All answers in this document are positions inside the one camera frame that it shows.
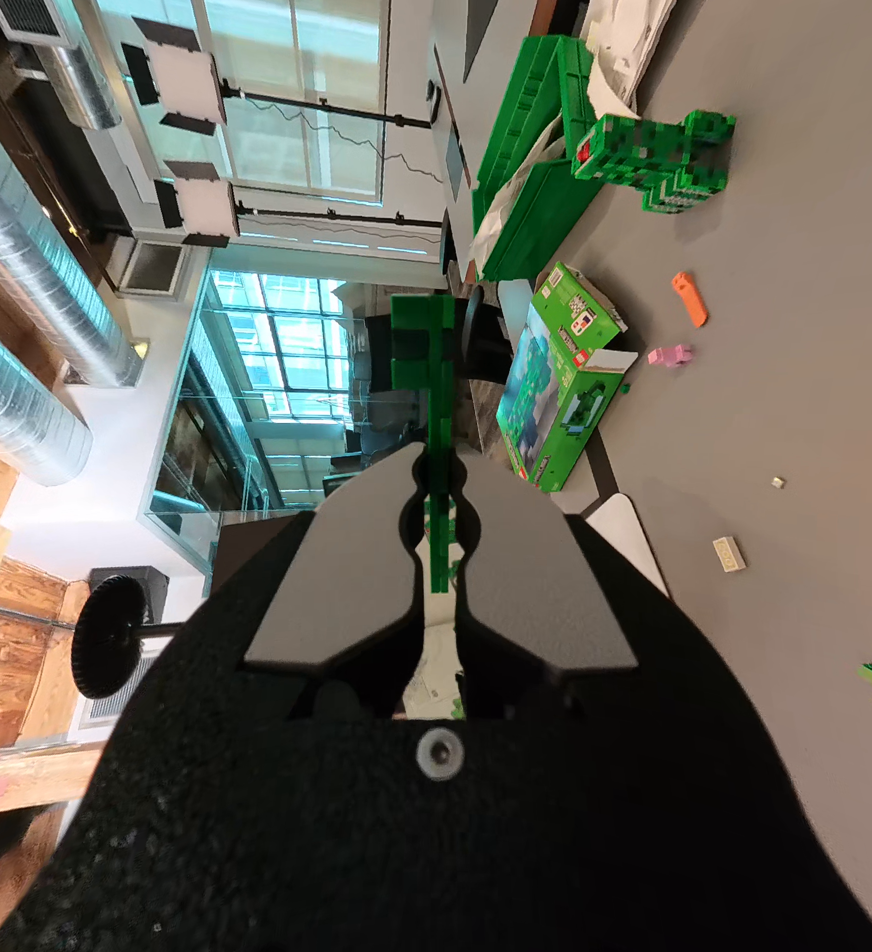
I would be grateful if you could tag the green plastic bin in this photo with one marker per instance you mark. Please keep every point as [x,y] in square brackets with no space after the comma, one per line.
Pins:
[533,201]

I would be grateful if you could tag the white wall vent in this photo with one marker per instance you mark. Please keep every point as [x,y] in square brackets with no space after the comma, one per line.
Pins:
[152,266]
[112,703]

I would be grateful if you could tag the white duct vent grille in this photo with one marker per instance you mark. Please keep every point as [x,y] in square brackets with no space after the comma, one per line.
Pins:
[27,18]

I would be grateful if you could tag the brick instruction booklet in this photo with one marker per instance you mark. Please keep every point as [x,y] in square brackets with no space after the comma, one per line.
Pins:
[428,684]

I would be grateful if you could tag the crumpled white paper bag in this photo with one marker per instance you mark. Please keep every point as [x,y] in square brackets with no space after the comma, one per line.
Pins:
[507,201]
[626,52]

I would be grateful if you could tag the green toy box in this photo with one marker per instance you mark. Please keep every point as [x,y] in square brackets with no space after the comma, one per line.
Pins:
[562,401]

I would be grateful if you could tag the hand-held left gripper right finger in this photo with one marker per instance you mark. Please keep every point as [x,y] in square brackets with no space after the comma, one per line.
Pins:
[540,587]

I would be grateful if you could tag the green brick plate assembly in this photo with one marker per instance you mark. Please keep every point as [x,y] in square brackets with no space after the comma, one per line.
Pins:
[440,372]

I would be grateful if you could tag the cream white brick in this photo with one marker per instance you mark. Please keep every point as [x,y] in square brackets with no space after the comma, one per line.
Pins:
[728,555]

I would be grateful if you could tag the orange brick separator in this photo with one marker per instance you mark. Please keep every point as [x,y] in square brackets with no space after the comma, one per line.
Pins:
[690,299]

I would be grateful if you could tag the grey desk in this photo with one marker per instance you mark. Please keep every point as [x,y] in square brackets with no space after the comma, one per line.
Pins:
[778,372]

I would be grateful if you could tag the pink brick pig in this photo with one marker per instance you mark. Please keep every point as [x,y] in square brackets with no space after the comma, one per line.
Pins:
[670,355]

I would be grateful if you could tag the black speaker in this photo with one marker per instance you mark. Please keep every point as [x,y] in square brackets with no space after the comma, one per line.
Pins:
[146,587]

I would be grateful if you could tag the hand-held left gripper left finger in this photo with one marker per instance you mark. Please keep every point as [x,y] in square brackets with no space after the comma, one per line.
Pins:
[332,580]

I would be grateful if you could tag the green brick creeper model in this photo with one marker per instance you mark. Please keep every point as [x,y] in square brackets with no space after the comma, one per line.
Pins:
[652,160]

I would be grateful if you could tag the black screen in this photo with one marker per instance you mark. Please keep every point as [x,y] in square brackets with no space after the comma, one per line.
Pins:
[257,543]

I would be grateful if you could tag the thin silver air duct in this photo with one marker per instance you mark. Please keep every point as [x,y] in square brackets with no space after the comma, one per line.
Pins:
[82,89]

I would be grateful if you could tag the studio light panel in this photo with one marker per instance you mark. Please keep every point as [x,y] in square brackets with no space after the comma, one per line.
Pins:
[183,82]
[202,204]

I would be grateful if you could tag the black light stand pole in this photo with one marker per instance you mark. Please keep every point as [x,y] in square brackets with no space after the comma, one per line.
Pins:
[317,108]
[332,216]

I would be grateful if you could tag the black round disc on rod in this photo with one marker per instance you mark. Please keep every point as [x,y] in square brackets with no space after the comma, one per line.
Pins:
[105,636]

